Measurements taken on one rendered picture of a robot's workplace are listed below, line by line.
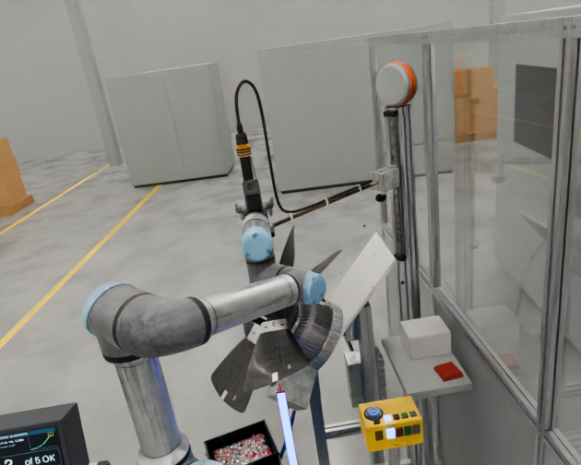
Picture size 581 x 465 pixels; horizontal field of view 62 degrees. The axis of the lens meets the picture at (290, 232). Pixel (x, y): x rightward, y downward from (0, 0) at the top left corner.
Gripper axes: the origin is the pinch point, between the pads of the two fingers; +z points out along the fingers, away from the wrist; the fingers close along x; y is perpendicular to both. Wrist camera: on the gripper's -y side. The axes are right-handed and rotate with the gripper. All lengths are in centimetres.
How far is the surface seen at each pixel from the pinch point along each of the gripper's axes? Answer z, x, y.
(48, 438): -39, -62, 44
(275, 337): -4.9, -0.6, 47.1
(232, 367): 6, -18, 64
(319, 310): 8, 16, 47
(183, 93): 727, -113, 12
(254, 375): -18, -8, 51
